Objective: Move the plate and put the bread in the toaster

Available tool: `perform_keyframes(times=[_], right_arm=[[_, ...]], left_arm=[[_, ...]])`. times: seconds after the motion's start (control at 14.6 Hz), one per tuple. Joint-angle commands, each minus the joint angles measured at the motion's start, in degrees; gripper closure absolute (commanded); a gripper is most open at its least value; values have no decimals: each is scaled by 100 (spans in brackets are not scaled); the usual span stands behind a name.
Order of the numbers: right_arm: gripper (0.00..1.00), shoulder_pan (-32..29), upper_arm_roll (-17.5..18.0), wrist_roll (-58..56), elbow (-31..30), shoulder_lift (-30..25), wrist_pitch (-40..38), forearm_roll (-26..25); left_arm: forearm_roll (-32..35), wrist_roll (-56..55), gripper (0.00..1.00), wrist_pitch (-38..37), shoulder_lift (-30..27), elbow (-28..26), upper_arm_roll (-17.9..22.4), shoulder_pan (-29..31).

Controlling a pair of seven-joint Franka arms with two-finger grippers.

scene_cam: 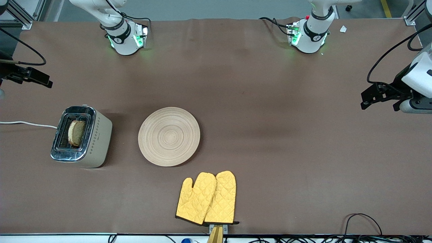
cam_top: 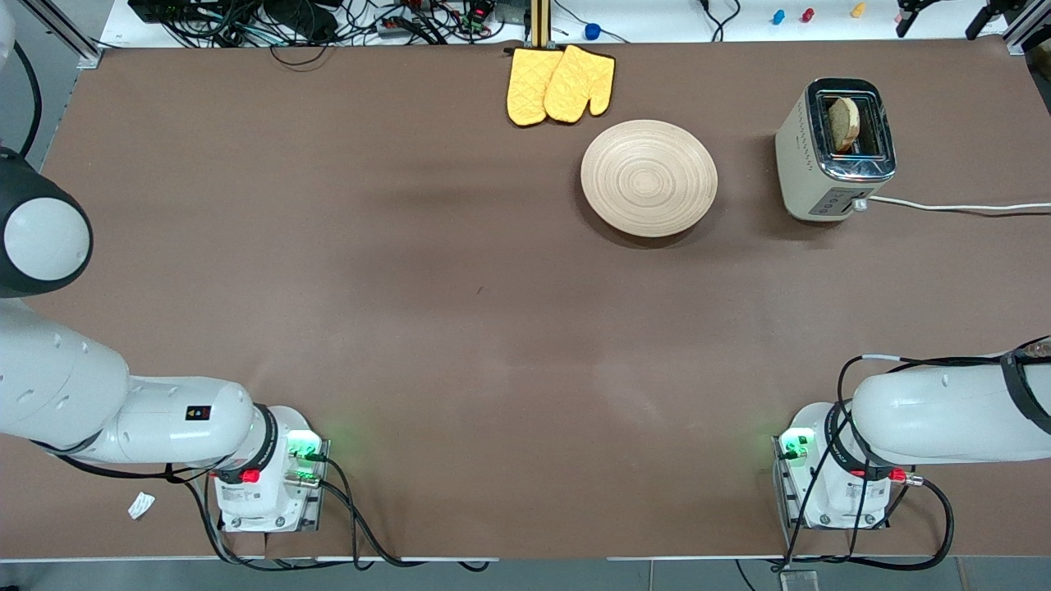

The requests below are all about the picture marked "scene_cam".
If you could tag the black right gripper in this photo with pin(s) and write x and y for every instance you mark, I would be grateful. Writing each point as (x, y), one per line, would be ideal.
(7, 71)

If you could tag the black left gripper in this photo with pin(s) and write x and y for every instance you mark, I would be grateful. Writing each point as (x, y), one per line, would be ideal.
(399, 85)

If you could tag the brown bread slice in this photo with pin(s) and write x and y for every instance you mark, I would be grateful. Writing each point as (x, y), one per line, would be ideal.
(77, 133)

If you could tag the round beige ribbed plate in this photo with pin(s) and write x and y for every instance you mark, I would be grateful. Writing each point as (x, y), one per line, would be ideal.
(168, 136)

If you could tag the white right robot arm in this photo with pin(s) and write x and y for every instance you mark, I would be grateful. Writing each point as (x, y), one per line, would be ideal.
(125, 40)

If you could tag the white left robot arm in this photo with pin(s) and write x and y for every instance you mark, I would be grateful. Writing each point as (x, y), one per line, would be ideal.
(314, 37)

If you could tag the cream and chrome toaster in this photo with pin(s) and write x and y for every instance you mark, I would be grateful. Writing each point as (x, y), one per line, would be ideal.
(99, 148)

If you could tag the white paper scrap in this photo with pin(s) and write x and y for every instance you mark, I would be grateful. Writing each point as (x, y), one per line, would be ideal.
(343, 29)

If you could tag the black caster wheel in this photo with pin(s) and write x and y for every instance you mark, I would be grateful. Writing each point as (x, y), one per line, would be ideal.
(349, 7)

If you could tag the brown table cover sheet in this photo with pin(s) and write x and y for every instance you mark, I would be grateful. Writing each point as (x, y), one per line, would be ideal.
(270, 101)

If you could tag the white table edge strip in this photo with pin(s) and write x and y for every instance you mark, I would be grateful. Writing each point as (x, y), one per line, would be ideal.
(67, 239)

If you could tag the yellow quilted oven mitt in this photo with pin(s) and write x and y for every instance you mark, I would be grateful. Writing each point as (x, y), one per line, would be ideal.
(222, 202)
(195, 202)

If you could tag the aluminium frame post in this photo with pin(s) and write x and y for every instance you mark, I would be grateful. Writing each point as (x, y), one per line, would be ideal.
(25, 22)
(410, 21)

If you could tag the metal base connector bracket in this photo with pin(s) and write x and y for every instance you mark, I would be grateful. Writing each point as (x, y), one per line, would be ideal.
(293, 33)
(141, 37)

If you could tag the small metal bracket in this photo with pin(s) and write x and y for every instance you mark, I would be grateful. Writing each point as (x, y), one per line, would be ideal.
(225, 228)

